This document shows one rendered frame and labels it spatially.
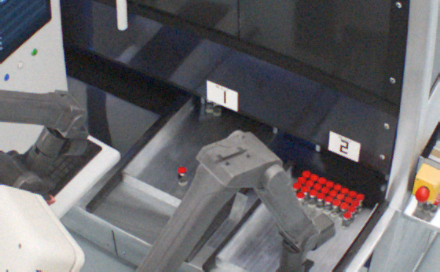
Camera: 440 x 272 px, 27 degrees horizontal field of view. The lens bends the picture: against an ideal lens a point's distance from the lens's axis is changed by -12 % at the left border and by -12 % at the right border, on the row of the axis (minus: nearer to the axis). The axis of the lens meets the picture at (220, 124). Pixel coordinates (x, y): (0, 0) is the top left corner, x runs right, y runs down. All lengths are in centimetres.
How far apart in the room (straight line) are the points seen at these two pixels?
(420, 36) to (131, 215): 86
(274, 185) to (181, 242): 18
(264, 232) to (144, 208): 30
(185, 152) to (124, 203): 23
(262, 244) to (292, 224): 44
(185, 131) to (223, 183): 102
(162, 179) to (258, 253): 33
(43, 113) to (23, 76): 66
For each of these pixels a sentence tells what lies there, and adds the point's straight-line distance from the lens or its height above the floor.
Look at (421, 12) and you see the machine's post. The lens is 200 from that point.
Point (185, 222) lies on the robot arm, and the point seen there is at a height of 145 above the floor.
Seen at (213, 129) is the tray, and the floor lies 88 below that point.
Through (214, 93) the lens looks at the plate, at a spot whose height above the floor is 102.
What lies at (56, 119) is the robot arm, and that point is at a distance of 191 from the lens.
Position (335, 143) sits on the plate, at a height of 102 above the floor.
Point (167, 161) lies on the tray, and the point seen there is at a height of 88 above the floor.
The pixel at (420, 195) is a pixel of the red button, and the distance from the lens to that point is 229.
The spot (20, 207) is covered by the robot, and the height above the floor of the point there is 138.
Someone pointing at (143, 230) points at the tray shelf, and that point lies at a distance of 236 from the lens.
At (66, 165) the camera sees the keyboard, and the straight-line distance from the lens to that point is 260.
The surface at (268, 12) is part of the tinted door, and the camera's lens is 224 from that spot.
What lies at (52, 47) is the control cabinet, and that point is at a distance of 259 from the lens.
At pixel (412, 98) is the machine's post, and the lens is 216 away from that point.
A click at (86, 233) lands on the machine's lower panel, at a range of 336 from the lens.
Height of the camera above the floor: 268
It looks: 44 degrees down
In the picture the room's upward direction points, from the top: 1 degrees counter-clockwise
